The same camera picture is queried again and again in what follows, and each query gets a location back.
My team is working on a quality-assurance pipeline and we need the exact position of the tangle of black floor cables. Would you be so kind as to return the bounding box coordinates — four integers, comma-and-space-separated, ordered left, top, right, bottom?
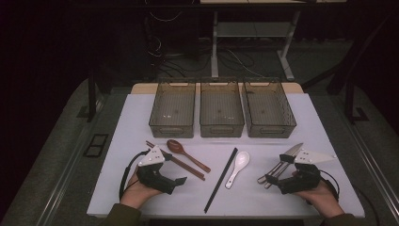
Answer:
145, 10, 269, 80

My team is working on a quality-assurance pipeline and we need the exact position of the person's right hand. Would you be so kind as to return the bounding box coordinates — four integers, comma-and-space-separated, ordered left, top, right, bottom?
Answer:
291, 170, 345, 218

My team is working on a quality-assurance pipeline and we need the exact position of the black metal stand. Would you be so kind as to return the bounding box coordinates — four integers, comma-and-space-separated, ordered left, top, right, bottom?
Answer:
76, 69, 109, 123
343, 78, 372, 125

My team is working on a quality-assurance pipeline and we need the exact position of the brown transparent plastic bin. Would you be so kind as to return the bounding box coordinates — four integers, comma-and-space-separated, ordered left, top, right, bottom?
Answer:
199, 77, 246, 138
241, 77, 297, 139
148, 77, 197, 139

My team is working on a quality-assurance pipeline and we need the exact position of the black chopstick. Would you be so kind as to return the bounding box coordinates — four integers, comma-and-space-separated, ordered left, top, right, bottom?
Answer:
205, 147, 239, 213
203, 147, 238, 215

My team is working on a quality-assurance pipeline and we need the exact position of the brown wooden spoon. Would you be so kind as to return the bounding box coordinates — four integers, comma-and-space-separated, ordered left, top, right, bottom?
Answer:
166, 138, 212, 174

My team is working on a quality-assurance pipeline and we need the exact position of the person's left hand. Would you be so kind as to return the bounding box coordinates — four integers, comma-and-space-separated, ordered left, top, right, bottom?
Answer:
120, 166, 163, 210

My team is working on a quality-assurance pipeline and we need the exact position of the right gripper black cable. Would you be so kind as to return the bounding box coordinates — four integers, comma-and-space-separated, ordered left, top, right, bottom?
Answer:
317, 169, 381, 226

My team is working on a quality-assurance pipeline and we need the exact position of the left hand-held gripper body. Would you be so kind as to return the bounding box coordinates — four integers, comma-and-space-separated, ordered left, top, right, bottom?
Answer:
136, 144, 177, 195

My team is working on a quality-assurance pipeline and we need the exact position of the brown wooden chopstick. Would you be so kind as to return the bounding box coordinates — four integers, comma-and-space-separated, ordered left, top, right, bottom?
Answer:
146, 139, 207, 180
145, 142, 206, 182

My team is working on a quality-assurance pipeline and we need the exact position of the metal table knife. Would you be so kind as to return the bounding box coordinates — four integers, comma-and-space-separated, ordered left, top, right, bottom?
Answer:
257, 142, 305, 185

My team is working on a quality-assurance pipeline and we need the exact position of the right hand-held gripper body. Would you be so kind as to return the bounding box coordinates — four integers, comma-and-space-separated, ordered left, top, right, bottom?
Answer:
277, 149, 339, 196

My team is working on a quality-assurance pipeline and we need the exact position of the metal fork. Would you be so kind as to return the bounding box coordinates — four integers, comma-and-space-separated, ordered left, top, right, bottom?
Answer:
263, 161, 292, 190

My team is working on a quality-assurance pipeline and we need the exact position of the white ceramic spoon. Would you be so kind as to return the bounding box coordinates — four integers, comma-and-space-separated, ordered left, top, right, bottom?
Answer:
224, 151, 251, 190

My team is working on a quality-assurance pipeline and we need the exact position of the metal floor rail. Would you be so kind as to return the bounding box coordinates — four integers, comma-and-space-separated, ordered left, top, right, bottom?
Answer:
347, 121, 399, 215
35, 124, 96, 226

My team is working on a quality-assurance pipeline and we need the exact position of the white metal desk frame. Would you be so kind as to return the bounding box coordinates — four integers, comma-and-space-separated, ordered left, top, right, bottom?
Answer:
199, 0, 348, 82

